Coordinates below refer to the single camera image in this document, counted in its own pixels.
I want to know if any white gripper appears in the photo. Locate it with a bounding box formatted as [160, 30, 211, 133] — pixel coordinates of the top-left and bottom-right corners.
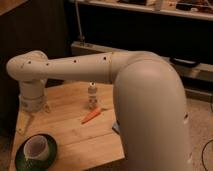
[16, 80, 51, 135]

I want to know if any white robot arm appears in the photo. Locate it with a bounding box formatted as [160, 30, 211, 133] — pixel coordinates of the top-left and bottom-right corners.
[6, 50, 193, 171]

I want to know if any white cup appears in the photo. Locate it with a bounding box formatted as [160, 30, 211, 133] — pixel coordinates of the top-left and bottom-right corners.
[23, 135, 49, 161]

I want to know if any green plate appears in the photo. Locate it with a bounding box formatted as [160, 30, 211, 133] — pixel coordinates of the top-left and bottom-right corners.
[15, 134, 57, 171]

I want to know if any wooden table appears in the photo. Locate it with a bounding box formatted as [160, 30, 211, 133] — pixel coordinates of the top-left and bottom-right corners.
[12, 82, 124, 171]

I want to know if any orange toy carrot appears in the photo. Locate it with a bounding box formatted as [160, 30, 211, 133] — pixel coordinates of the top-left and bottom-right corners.
[81, 107, 102, 124]

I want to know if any small clear plastic bottle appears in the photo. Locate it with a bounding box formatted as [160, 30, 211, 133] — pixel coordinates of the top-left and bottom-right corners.
[88, 82, 97, 109]

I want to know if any blue sponge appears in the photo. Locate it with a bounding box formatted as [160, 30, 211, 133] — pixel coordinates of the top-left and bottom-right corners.
[112, 122, 120, 134]

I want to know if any background shelf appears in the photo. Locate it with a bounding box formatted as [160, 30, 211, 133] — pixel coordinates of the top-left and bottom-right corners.
[69, 0, 213, 21]

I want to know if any black handle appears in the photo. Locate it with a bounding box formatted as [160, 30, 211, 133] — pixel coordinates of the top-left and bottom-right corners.
[169, 58, 200, 68]

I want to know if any black cable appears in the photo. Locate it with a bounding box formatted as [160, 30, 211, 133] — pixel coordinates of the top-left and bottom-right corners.
[201, 99, 213, 171]

